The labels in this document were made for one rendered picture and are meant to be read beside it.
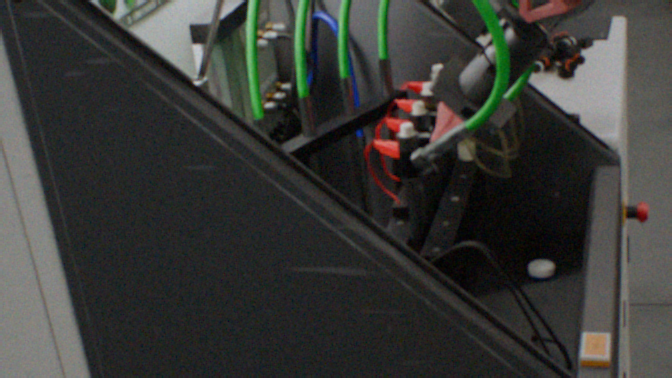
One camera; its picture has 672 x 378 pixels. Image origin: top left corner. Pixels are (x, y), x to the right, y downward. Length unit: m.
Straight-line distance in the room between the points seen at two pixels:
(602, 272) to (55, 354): 0.68
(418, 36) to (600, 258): 0.47
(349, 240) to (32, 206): 0.35
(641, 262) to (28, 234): 2.48
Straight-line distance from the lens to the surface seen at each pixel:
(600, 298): 1.32
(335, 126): 1.50
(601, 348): 1.20
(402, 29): 1.64
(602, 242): 1.45
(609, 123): 1.76
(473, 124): 1.19
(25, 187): 1.15
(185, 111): 1.03
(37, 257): 1.19
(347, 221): 1.03
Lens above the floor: 1.62
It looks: 24 degrees down
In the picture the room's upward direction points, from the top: 8 degrees counter-clockwise
